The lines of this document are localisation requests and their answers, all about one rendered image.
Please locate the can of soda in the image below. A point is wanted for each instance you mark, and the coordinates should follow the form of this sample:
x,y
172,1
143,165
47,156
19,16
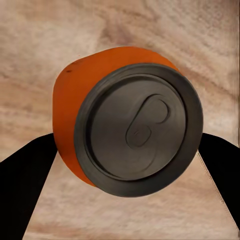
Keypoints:
x,y
126,121

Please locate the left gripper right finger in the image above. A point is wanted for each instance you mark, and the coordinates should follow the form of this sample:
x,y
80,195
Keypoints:
x,y
222,159

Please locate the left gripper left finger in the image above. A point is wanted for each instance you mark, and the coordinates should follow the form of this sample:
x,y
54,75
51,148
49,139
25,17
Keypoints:
x,y
22,178

